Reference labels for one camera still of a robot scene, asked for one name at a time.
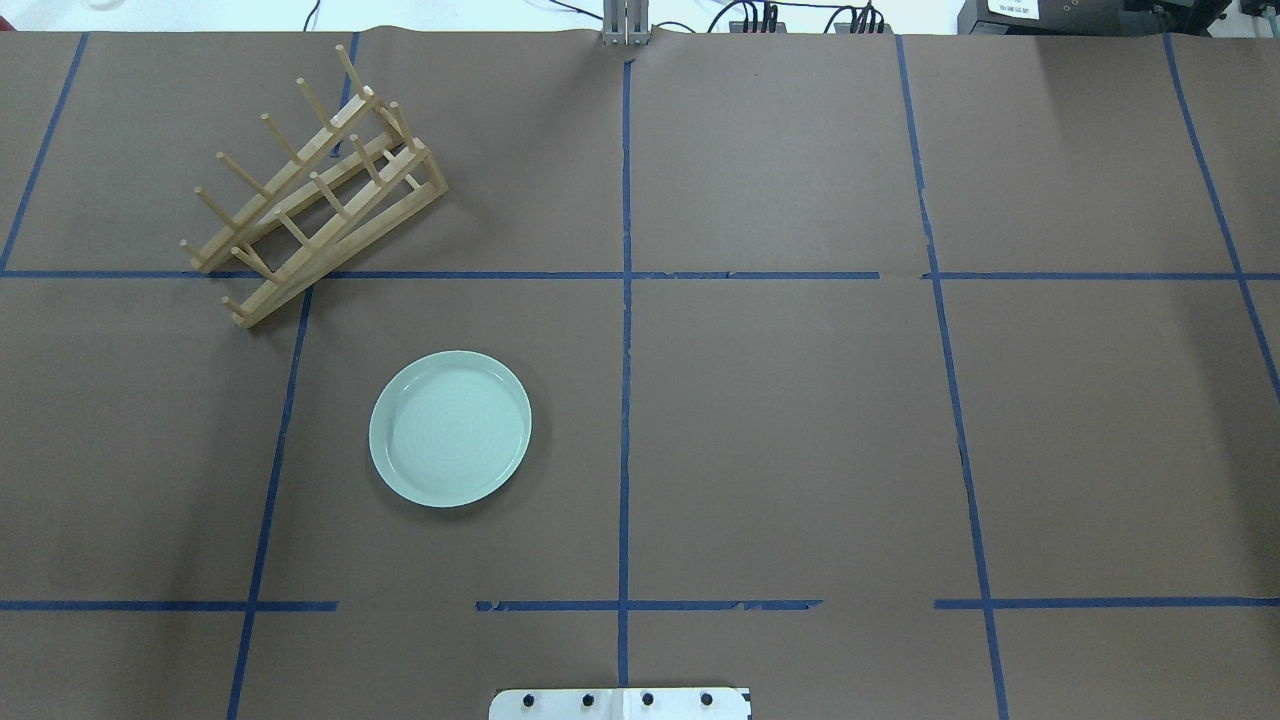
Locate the black cable bundle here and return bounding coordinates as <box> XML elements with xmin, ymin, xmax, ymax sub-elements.
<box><xmin>707</xmin><ymin>0</ymin><xmax>783</xmax><ymax>35</ymax></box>
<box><xmin>822</xmin><ymin>3</ymin><xmax>893</xmax><ymax>36</ymax></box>

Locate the wooden dish rack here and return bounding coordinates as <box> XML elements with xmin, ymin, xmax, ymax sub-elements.
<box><xmin>180</xmin><ymin>44</ymin><xmax>451</xmax><ymax>329</ymax></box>

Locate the aluminium frame post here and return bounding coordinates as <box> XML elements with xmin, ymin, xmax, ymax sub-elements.
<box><xmin>602</xmin><ymin>0</ymin><xmax>652</xmax><ymax>47</ymax></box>

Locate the black cable bundle near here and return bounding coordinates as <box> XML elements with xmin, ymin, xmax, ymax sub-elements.
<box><xmin>707</xmin><ymin>0</ymin><xmax>783</xmax><ymax>35</ymax></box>

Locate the black box with label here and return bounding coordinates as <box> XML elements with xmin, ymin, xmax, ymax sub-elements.
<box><xmin>956</xmin><ymin>1</ymin><xmax>1231</xmax><ymax>37</ymax></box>

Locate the light green round plate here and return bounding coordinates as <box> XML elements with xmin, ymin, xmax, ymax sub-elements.
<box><xmin>367</xmin><ymin>350</ymin><xmax>532</xmax><ymax>509</ymax></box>

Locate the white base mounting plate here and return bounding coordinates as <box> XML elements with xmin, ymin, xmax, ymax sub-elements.
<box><xmin>488</xmin><ymin>687</ymin><xmax>753</xmax><ymax>719</ymax></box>

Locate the black cable bundle far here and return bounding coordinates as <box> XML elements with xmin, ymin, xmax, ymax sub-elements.
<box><xmin>822</xmin><ymin>3</ymin><xmax>893</xmax><ymax>36</ymax></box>

